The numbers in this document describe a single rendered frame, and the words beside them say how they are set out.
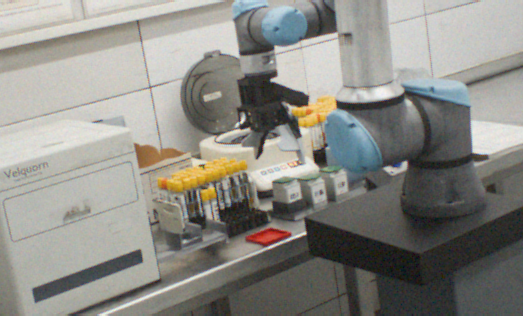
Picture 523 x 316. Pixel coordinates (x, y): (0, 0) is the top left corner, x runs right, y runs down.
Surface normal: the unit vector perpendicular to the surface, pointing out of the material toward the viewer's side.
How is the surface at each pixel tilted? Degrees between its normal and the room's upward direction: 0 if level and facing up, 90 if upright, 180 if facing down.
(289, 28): 90
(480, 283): 90
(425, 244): 4
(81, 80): 90
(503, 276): 90
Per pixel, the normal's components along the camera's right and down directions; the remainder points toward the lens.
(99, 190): 0.55, 0.08
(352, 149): -0.87, 0.36
